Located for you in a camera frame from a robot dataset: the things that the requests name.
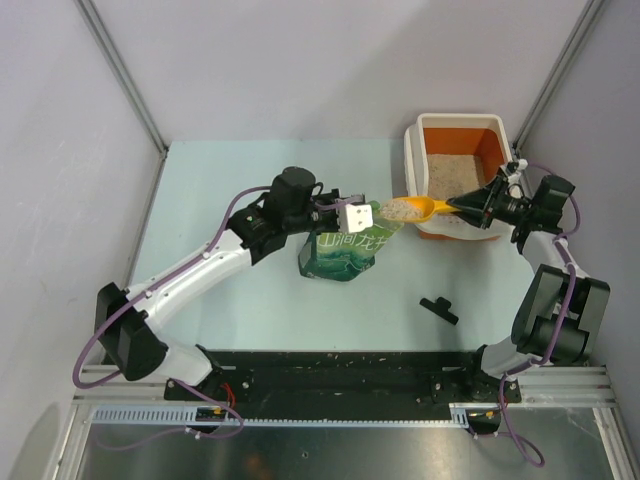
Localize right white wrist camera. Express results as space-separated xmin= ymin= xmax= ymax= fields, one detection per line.
xmin=501 ymin=159 xmax=528 ymax=186

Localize green litter bag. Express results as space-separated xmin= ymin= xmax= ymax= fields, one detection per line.
xmin=298 ymin=201 xmax=404 ymax=282

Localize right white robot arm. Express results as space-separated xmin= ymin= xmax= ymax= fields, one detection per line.
xmin=447 ymin=173 xmax=610 ymax=401

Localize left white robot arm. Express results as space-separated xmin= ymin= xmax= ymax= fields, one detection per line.
xmin=95 ymin=167 xmax=342 ymax=400

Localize white orange litter box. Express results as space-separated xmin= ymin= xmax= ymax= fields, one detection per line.
xmin=403 ymin=112 xmax=521 ymax=242

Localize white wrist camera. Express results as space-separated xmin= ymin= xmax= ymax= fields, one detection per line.
xmin=501 ymin=159 xmax=528 ymax=186
xmin=337 ymin=196 xmax=373 ymax=234

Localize left aluminium frame post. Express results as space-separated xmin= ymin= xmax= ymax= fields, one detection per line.
xmin=74 ymin=0 xmax=169 ymax=158

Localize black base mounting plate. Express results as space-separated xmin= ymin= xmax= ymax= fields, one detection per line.
xmin=102 ymin=350 xmax=589 ymax=406

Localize grey slotted cable duct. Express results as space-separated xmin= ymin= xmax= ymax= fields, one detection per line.
xmin=92 ymin=404 xmax=501 ymax=428

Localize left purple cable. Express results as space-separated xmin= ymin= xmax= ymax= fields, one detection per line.
xmin=72 ymin=185 xmax=366 ymax=451

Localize aluminium frame post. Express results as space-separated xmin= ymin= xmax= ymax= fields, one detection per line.
xmin=74 ymin=0 xmax=169 ymax=158
xmin=512 ymin=0 xmax=609 ymax=151

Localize black bag clip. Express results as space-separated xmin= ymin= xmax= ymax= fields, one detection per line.
xmin=419 ymin=297 xmax=459 ymax=326

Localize aluminium extrusion rail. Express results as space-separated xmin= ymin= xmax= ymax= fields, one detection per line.
xmin=73 ymin=366 xmax=617 ymax=409

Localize right aluminium frame post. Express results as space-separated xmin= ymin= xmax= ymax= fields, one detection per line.
xmin=512 ymin=0 xmax=609 ymax=151

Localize orange plastic scoop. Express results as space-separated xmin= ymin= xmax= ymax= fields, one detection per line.
xmin=379 ymin=196 xmax=457 ymax=224

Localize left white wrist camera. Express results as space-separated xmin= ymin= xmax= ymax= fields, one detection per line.
xmin=337 ymin=196 xmax=373 ymax=234

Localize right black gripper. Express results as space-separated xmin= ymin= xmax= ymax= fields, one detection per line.
xmin=446 ymin=175 xmax=536 ymax=229

